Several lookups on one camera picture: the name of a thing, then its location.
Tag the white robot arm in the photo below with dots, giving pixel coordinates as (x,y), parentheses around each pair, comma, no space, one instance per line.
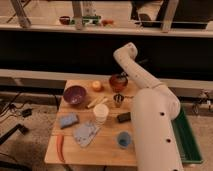
(153,108)

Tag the purple bowl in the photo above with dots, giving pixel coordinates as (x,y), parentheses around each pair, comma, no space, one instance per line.
(75,95)

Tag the dark red background bowl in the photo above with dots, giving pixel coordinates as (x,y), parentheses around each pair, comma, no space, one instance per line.
(64,20)

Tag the orange round fruit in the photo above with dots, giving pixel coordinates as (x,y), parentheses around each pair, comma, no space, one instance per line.
(97,86)

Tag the wooden stick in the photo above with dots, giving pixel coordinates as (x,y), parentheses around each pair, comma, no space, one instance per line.
(96,101)

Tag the metal measuring cup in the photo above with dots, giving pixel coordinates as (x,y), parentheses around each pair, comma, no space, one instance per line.
(118,99)

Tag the white paper cup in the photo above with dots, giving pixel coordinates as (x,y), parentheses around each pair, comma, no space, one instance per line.
(101,112)

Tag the black rectangular block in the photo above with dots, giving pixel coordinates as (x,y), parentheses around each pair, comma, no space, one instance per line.
(124,117)

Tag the wooden table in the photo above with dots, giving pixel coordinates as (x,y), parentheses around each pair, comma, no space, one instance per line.
(103,150)

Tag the blue sponge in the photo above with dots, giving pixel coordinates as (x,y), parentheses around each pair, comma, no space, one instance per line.
(68,120)

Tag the light blue cloth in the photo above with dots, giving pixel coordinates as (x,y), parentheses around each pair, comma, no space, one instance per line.
(85,133)

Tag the blue plastic cup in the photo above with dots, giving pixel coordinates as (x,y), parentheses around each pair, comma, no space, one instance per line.
(123,139)

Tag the orange background object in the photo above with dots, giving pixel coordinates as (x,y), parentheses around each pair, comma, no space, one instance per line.
(107,22)

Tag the green background object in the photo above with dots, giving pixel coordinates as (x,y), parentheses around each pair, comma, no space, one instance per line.
(91,20)

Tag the orange carrot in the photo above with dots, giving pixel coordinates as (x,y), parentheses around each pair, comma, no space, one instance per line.
(59,146)

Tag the black floor stand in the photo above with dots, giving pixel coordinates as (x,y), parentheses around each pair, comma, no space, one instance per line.
(23,129)

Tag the green plastic tray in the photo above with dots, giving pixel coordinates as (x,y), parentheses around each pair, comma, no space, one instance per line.
(186,141)

